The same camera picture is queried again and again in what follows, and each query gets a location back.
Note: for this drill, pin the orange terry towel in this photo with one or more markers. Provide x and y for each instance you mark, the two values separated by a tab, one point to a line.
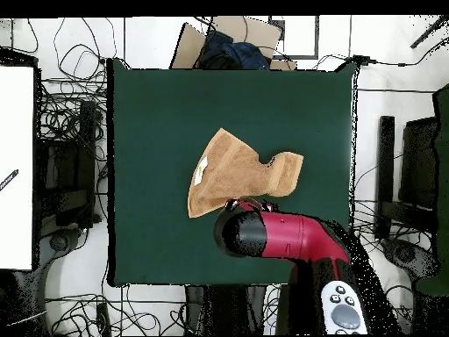
231	172

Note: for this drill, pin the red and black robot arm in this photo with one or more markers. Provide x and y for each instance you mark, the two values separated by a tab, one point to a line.
298	238

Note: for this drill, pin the dark green table cloth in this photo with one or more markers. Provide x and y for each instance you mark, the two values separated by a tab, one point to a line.
158	245

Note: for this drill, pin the dark blue jeans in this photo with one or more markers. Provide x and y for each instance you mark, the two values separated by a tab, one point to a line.
242	52

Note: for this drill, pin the black stand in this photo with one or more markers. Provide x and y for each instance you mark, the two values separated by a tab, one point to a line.
86	140
386	158

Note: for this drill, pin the black power strip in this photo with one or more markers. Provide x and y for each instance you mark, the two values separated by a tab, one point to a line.
103	319

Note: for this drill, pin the black marker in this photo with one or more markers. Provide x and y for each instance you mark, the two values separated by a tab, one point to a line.
9	179

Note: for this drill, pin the white panel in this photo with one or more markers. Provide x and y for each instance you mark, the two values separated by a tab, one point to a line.
15	140

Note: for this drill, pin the black tripod leg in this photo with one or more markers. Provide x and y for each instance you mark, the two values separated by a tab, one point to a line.
428	33

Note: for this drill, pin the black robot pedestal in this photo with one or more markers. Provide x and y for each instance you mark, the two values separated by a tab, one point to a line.
224	312

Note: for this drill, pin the black square frame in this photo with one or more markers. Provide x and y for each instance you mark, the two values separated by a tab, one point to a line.
298	56

